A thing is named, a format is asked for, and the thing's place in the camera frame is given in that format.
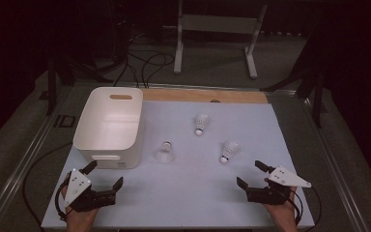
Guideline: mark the white plastic bin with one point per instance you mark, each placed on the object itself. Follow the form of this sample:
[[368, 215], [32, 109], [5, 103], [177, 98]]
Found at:
[[109, 122]]

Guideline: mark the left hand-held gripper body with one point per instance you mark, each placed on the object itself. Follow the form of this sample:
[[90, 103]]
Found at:
[[77, 188]]

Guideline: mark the person's left hand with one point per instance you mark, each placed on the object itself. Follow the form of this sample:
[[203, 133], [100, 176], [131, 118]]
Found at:
[[79, 222]]

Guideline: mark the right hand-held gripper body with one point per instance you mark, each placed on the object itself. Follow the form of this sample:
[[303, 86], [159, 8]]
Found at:
[[285, 178]]

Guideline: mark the person's right hand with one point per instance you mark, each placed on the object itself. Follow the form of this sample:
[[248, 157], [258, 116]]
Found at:
[[285, 217]]

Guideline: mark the metal floor rail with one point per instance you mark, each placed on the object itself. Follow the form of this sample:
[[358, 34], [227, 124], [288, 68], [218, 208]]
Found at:
[[174, 86], [41, 132], [334, 161]]

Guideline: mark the black tripod stand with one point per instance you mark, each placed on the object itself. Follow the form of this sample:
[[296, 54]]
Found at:
[[318, 103], [51, 90]]

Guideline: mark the pale blue table mat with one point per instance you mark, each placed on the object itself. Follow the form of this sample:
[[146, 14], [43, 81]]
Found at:
[[186, 193]]

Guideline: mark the white metal stand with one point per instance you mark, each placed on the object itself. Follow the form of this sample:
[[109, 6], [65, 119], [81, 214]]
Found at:
[[219, 24]]

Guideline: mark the white shuttlecock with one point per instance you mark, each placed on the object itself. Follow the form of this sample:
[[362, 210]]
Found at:
[[202, 121], [165, 154], [229, 149]]

